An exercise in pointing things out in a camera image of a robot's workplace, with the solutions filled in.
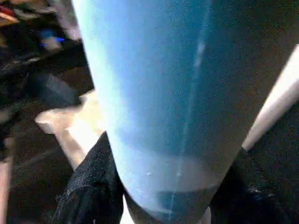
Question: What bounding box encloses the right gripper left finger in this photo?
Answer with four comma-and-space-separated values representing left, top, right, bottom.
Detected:
52, 131, 125, 224

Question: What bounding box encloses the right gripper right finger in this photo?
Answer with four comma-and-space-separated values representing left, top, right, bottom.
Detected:
209, 147, 299, 224

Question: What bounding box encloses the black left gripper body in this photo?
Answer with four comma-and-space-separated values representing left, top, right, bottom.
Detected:
0, 44, 47, 105

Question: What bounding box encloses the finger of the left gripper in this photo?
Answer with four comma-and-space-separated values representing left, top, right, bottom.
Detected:
30, 74, 83, 110

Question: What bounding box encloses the white plastic table leg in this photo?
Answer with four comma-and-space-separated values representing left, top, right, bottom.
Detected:
242, 43, 299, 150
71, 0, 276, 224

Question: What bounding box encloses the black work mat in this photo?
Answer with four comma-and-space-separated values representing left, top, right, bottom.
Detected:
0, 58, 299, 224

